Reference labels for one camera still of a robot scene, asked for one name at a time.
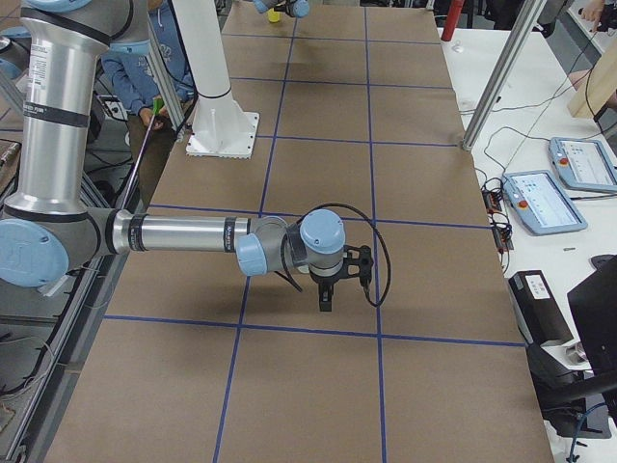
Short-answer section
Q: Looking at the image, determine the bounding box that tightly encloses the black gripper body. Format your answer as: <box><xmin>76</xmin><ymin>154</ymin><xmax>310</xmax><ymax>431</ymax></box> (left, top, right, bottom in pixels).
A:
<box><xmin>309</xmin><ymin>270</ymin><xmax>341</xmax><ymax>295</ymax></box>

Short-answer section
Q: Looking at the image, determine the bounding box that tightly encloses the yellow cup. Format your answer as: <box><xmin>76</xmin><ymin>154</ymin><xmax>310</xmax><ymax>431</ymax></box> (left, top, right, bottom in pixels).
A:
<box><xmin>267</xmin><ymin>9</ymin><xmax>281</xmax><ymax>23</ymax></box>

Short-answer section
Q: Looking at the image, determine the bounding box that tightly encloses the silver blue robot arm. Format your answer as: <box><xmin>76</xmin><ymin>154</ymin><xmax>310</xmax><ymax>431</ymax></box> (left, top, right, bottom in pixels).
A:
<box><xmin>1</xmin><ymin>1</ymin><xmax>349</xmax><ymax>312</ymax></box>
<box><xmin>253</xmin><ymin>0</ymin><xmax>310</xmax><ymax>18</ymax></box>

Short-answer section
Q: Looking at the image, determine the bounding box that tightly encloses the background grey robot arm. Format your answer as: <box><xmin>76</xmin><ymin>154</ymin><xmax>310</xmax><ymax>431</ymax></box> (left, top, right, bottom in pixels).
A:
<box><xmin>1</xmin><ymin>26</ymin><xmax>32</xmax><ymax>94</ymax></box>

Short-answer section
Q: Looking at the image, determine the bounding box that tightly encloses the orange black connector strip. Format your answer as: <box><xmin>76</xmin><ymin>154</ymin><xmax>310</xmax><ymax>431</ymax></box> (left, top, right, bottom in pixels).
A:
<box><xmin>481</xmin><ymin>187</ymin><xmax>513</xmax><ymax>254</ymax></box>

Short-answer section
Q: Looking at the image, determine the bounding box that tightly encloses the black box with label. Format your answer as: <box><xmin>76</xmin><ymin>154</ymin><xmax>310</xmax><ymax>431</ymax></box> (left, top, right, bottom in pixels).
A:
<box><xmin>508</xmin><ymin>270</ymin><xmax>574</xmax><ymax>346</ymax></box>

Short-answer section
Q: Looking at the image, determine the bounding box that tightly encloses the near blue teach pendant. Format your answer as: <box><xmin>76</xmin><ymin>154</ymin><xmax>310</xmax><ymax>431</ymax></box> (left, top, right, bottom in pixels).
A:
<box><xmin>502</xmin><ymin>170</ymin><xmax>588</xmax><ymax>235</ymax></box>

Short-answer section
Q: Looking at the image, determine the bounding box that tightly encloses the blue teach pendant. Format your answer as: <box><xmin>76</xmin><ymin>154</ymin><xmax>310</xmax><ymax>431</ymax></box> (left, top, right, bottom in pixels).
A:
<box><xmin>549</xmin><ymin>137</ymin><xmax>616</xmax><ymax>194</ymax></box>
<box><xmin>502</xmin><ymin>170</ymin><xmax>588</xmax><ymax>235</ymax></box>

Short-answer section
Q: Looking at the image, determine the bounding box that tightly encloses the black monitor stand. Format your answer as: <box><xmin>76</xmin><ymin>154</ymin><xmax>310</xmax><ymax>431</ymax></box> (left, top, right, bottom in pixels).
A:
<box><xmin>527</xmin><ymin>258</ymin><xmax>616</xmax><ymax>438</ymax></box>

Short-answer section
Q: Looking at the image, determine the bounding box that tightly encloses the far blue teach pendant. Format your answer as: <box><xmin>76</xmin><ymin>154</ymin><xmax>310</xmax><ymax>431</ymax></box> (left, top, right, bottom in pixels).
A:
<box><xmin>549</xmin><ymin>137</ymin><xmax>616</xmax><ymax>194</ymax></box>

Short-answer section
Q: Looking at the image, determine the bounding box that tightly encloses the person in blue hoodie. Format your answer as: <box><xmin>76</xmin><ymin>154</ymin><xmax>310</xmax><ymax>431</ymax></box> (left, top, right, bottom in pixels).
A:
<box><xmin>101</xmin><ymin>1</ymin><xmax>194</xmax><ymax>126</ymax></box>

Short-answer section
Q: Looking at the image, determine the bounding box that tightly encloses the wooden board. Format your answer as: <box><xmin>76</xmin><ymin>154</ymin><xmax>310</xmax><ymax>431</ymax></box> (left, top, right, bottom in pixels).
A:
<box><xmin>568</xmin><ymin>40</ymin><xmax>616</xmax><ymax>119</ymax></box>

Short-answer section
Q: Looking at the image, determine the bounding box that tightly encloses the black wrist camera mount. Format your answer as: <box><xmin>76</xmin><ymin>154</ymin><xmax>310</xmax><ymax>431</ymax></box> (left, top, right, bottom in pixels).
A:
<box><xmin>341</xmin><ymin>245</ymin><xmax>373</xmax><ymax>290</ymax></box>

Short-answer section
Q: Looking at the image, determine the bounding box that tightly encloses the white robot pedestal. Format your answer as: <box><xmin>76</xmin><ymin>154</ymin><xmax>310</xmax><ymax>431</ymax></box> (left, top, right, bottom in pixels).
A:
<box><xmin>172</xmin><ymin>0</ymin><xmax>259</xmax><ymax>159</ymax></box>

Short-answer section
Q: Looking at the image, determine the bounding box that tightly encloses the aluminium frame post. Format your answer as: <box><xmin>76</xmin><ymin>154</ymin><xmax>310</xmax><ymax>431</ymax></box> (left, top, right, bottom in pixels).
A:
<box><xmin>461</xmin><ymin>0</ymin><xmax>547</xmax><ymax>151</ymax></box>

